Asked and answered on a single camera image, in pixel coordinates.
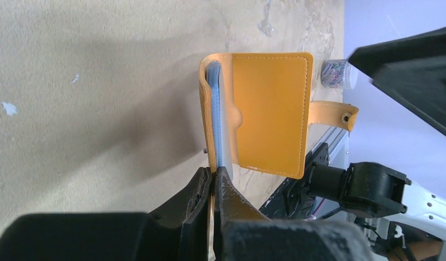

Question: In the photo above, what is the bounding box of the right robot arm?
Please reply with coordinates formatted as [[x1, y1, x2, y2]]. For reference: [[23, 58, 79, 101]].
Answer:
[[305, 27, 446, 260]]

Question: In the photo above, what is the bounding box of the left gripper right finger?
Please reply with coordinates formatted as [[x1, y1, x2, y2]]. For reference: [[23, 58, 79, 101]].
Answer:
[[213, 167, 268, 260]]

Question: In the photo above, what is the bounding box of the orange leather card holder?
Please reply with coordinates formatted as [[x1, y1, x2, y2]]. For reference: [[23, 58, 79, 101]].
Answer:
[[198, 52, 359, 179]]

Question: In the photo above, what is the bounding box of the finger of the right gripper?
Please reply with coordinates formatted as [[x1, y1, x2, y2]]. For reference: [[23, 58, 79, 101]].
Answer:
[[348, 27, 446, 136]]

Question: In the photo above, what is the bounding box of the aluminium table frame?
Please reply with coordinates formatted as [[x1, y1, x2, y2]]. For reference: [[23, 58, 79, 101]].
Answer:
[[310, 127, 350, 169]]

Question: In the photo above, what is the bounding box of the jar of paper clips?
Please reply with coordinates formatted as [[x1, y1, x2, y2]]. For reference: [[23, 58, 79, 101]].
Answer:
[[320, 59, 359, 90]]

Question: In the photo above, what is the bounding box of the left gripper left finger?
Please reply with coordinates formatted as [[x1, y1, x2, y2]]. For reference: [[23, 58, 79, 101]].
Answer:
[[147, 167, 212, 260]]

